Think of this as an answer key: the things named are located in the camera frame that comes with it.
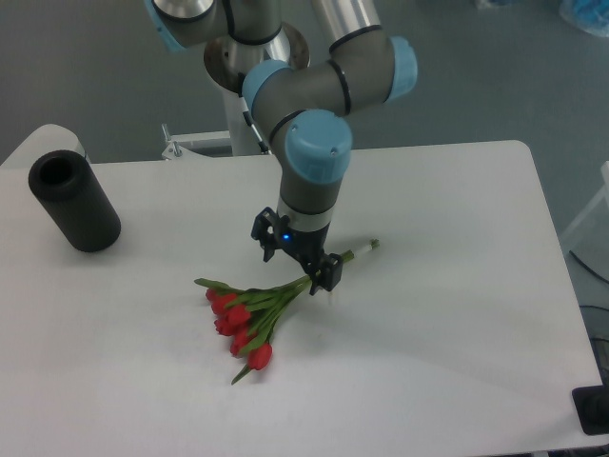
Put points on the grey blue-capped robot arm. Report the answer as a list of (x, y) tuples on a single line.
[(300, 113)]

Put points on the blue plastic bag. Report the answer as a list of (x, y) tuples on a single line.
[(590, 16)]

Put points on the black device at table edge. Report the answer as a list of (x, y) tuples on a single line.
[(591, 404)]

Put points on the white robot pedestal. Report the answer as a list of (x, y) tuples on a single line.
[(228, 128)]

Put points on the red tulip bouquet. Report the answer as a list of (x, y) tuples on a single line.
[(249, 317)]

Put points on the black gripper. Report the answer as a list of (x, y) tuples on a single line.
[(271, 231)]

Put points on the black cylindrical vase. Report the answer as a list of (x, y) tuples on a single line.
[(64, 183)]

